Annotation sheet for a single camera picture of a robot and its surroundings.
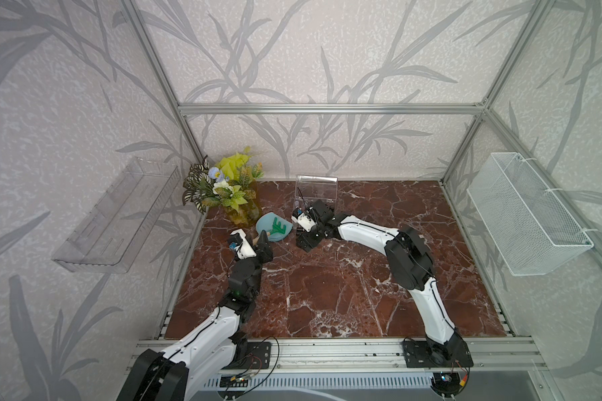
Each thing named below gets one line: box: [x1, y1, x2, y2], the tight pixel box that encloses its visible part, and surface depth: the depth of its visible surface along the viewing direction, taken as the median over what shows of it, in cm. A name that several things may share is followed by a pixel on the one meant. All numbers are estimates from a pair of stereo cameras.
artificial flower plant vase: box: [182, 147, 265, 226], surface depth 90 cm
